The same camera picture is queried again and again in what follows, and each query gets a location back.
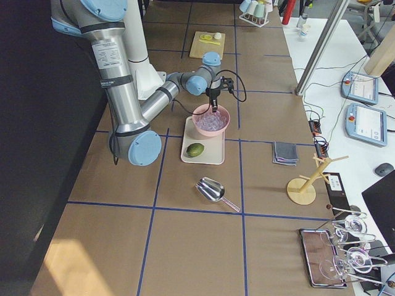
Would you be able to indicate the grey folded cloth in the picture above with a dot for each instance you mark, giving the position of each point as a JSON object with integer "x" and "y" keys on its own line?
{"x": 285, "y": 153}

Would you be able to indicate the yellow plastic knife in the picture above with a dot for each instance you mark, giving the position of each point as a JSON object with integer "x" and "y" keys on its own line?
{"x": 209, "y": 42}

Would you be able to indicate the upper wine glass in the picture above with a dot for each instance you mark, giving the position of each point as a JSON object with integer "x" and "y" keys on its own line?
{"x": 349, "y": 230}

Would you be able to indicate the beige tray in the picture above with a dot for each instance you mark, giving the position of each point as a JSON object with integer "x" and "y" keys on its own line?
{"x": 214, "y": 147}

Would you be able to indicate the upper teach pendant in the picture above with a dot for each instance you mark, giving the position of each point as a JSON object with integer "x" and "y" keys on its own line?
{"x": 360, "y": 87}

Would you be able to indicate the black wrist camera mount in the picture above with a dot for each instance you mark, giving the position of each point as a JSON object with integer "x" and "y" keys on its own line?
{"x": 228, "y": 84}

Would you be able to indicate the black metal tray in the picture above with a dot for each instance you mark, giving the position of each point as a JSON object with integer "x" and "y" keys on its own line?
{"x": 317, "y": 248}

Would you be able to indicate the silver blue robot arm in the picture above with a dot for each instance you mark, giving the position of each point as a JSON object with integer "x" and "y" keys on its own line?
{"x": 136, "y": 92}

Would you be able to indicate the pastel cups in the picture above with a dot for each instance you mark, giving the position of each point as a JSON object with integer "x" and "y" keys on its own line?
{"x": 256, "y": 8}

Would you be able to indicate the wine glass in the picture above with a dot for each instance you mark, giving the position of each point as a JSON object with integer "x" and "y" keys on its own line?
{"x": 349, "y": 230}
{"x": 356, "y": 260}

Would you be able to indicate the lower wine glass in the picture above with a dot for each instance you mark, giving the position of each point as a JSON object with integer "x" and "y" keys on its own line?
{"x": 356, "y": 260}

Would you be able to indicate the wooden cutting board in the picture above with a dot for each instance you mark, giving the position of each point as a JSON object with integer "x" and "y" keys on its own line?
{"x": 198, "y": 49}

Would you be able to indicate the white cup rack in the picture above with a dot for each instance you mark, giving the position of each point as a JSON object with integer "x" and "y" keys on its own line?
{"x": 256, "y": 21}

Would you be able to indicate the metal ice scoop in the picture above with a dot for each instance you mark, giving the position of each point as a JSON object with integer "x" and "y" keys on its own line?
{"x": 214, "y": 192}

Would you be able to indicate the lower teach pendant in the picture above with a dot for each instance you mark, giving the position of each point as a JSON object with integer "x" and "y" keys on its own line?
{"x": 366, "y": 124}

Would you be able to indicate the pink bowl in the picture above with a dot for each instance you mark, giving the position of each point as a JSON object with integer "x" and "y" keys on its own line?
{"x": 207, "y": 108}

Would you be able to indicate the red bottle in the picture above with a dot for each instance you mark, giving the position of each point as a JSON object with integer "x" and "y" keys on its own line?
{"x": 289, "y": 7}

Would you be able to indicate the aluminium frame post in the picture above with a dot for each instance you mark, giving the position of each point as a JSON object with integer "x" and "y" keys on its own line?
{"x": 327, "y": 32}

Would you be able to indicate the black laptop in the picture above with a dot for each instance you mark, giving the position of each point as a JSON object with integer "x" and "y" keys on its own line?
{"x": 379, "y": 199}

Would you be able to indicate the teach pendant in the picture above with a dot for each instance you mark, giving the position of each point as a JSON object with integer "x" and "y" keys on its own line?
{"x": 366, "y": 124}
{"x": 360, "y": 87}

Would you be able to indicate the white paper cup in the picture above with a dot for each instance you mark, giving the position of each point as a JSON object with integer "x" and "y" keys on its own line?
{"x": 304, "y": 30}

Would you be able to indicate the clear ice cubes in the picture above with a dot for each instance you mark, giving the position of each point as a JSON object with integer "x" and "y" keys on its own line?
{"x": 211, "y": 121}

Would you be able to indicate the black computer mouse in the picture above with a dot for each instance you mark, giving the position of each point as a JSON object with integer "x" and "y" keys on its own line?
{"x": 383, "y": 169}

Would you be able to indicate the green lime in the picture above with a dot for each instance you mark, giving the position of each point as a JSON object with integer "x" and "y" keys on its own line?
{"x": 195, "y": 149}

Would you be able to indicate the black power strip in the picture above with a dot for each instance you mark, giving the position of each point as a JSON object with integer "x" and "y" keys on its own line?
{"x": 320, "y": 143}

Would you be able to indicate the wooden mug tree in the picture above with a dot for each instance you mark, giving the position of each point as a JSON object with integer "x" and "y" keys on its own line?
{"x": 301, "y": 190}

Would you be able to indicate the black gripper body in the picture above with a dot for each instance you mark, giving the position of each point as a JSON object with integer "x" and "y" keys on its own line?
{"x": 212, "y": 92}

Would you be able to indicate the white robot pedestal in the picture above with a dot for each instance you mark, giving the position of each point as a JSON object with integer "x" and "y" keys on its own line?
{"x": 145, "y": 77}

